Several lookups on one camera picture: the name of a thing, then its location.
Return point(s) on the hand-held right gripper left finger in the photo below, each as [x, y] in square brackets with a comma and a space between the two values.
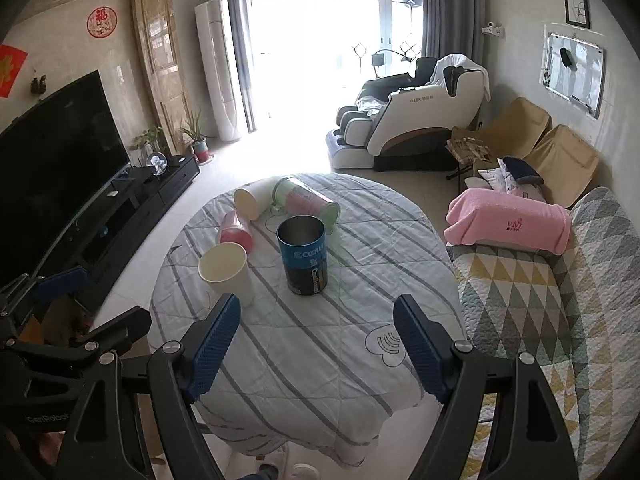
[215, 350]

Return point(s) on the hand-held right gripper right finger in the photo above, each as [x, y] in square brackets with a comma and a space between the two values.
[420, 355]

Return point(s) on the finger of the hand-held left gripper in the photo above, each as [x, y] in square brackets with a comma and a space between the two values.
[60, 282]
[117, 327]

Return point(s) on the white paper cup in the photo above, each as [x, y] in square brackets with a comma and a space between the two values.
[225, 267]
[250, 202]

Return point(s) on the pink paper cup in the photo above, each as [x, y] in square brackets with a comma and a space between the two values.
[235, 235]

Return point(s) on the black television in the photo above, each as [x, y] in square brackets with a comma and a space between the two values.
[55, 170]

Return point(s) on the sofa with patterned quilt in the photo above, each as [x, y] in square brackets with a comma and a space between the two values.
[525, 310]

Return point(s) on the blue black tin can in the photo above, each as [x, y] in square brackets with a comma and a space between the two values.
[302, 260]

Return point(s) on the black television stand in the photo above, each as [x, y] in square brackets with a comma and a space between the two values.
[150, 192]

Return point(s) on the glass ball ornament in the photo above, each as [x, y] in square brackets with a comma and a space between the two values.
[157, 162]

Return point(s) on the pink towel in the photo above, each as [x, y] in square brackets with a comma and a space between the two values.
[505, 220]

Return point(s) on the leafy green houseplant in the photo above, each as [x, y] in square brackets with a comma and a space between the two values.
[149, 139]

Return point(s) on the clear canister pink green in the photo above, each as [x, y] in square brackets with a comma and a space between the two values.
[305, 202]

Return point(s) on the white patterned pillow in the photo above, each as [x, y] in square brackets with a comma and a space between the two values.
[492, 177]

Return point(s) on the potted plant red pot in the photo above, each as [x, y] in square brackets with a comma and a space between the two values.
[200, 147]

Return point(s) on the checkered folding stool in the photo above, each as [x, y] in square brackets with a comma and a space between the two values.
[465, 149]

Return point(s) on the dark blue pillow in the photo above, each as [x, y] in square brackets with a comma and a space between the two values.
[522, 170]

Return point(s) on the white black massage chair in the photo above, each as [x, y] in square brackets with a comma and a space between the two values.
[415, 115]

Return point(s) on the tan sofa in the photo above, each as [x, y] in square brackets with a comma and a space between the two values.
[565, 160]

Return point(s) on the white standing air conditioner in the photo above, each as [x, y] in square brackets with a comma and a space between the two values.
[217, 70]

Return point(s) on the grey blue curtain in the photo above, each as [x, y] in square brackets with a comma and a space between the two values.
[235, 35]
[452, 5]

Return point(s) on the black whiteboard eraser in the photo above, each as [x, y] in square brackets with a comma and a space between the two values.
[567, 56]

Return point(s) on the red paper wall decoration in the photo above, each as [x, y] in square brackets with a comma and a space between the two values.
[10, 70]

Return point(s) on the round red wall decoration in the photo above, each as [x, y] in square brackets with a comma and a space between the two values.
[100, 22]

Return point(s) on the wall whiteboard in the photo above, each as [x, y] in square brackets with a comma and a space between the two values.
[586, 87]

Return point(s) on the white wall camera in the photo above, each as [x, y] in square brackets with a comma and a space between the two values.
[494, 29]

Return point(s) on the large black picture frame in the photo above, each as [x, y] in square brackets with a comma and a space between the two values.
[576, 9]

